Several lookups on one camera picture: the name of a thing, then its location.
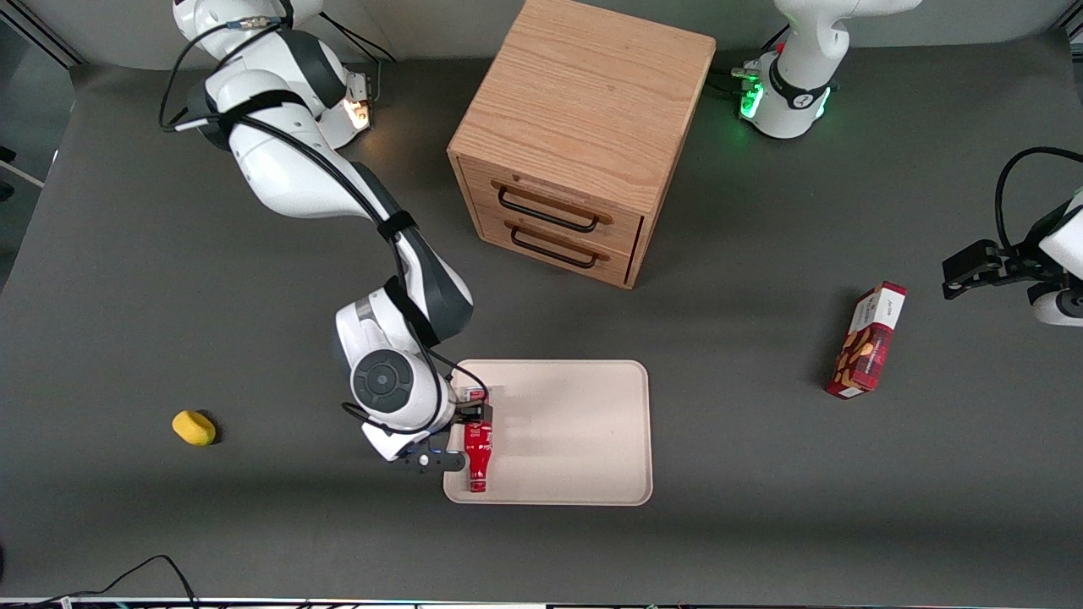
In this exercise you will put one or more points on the wooden drawer cabinet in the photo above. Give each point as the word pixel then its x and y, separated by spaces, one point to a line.
pixel 584 85

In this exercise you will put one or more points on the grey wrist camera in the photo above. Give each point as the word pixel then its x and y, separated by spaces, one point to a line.
pixel 1053 309
pixel 431 462

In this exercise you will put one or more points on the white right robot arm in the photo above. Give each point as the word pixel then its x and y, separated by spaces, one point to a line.
pixel 279 169

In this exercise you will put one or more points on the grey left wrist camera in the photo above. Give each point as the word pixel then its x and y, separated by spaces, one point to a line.
pixel 1053 309

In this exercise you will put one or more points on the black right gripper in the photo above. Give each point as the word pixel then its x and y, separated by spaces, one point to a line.
pixel 473 414

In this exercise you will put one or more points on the red coke bottle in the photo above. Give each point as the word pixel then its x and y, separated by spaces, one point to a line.
pixel 479 461

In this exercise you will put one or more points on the wooden drawer front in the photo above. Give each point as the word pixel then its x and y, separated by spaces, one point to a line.
pixel 618 269
pixel 623 230

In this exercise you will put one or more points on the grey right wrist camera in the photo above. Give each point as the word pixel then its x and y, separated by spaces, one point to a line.
pixel 431 462

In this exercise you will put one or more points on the beige plastic tray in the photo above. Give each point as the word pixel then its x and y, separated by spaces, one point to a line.
pixel 567 431

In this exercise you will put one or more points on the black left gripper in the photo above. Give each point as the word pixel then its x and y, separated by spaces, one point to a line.
pixel 1018 258

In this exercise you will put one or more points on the red snack box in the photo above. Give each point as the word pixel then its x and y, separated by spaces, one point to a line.
pixel 867 347

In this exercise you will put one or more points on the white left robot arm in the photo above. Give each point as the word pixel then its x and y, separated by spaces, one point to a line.
pixel 804 51

